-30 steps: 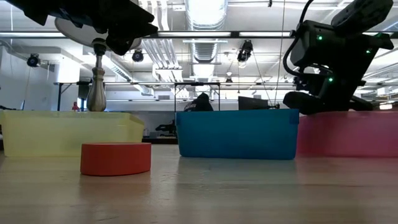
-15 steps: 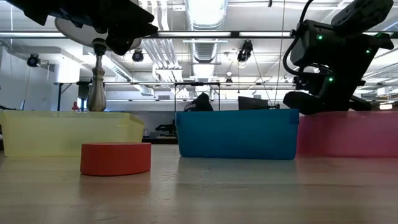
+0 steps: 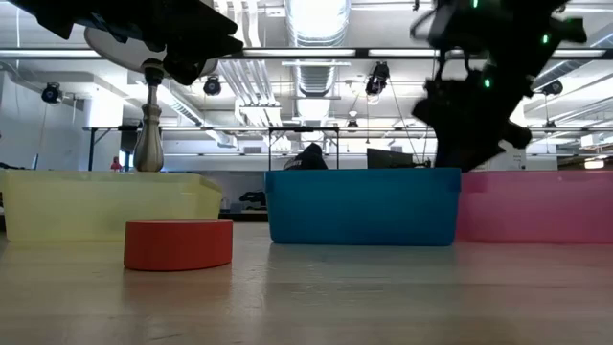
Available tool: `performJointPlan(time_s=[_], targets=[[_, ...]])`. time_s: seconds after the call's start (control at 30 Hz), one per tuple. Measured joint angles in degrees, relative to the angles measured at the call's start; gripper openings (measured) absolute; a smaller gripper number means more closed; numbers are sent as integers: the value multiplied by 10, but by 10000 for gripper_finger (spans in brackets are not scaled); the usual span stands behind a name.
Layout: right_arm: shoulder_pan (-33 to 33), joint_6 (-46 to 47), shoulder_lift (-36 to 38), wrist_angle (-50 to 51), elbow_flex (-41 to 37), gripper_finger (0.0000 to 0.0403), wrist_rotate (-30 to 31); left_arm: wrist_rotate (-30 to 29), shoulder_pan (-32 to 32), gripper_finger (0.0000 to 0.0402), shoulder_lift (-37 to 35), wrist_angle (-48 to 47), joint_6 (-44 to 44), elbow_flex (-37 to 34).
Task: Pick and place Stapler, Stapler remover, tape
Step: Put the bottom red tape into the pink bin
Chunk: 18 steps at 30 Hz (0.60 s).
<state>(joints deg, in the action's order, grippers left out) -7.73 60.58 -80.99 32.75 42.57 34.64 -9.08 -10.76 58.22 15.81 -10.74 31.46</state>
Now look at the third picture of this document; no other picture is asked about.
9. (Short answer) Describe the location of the person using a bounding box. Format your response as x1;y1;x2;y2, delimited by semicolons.
283;142;329;172

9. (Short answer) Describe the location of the red tape roll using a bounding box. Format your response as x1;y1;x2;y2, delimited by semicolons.
123;219;235;273

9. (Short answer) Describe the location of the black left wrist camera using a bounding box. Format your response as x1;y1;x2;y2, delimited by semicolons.
162;47;208;86

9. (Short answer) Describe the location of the black computer monitor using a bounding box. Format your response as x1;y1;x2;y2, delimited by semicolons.
366;148;414;170

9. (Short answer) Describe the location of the blue plastic bin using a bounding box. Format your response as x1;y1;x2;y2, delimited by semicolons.
264;167;463;247

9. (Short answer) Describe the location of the pink plastic bin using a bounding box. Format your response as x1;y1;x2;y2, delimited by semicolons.
454;170;613;244

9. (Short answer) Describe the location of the silver ventilation duct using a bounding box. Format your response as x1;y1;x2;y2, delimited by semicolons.
285;0;352;97

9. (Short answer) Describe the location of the yellow plastic bin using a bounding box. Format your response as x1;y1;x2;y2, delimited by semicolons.
0;170;224;243

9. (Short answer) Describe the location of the silver lamp base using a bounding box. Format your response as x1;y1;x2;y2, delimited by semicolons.
132;59;167;173

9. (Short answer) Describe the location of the black bag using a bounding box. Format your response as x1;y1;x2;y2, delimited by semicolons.
238;190;267;205

